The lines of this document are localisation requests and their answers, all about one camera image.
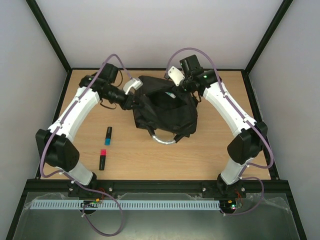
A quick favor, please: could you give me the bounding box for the black student bag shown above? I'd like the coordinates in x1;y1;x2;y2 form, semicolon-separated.
133;75;199;145

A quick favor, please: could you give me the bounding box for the blue highlighter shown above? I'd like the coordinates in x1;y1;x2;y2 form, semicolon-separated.
104;126;113;146

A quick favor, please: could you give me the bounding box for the pink highlighter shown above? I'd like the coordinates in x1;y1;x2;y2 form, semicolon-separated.
99;149;107;171

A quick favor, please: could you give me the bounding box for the green glue stick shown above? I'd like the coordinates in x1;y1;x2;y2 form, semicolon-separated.
166;92;176;99

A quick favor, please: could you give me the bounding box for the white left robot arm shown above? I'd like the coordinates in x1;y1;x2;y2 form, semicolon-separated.
35;64;143;186

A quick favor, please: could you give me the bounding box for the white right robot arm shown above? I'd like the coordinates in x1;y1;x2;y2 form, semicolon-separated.
167;55;268;196

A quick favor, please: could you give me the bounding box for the metal front tray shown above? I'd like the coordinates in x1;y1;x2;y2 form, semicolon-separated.
13;192;299;240

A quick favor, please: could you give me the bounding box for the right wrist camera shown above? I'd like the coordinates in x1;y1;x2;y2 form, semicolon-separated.
167;66;185;87

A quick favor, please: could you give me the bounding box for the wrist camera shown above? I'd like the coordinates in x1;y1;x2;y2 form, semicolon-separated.
122;78;143;95
167;66;185;87

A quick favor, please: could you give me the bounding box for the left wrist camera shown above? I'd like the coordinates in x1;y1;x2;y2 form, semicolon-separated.
122;78;143;95

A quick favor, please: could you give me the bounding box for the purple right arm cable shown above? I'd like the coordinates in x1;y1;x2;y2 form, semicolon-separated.
163;47;275;216

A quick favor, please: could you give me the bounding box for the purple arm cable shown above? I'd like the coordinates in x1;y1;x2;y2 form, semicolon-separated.
39;53;137;236
163;47;275;216

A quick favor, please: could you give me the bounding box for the black aluminium frame rail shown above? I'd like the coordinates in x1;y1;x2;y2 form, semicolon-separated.
23;178;291;198

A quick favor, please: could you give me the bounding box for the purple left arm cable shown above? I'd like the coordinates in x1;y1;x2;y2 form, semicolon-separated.
39;53;137;236

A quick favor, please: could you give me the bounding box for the light blue cable duct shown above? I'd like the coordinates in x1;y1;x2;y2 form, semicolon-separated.
30;199;221;211

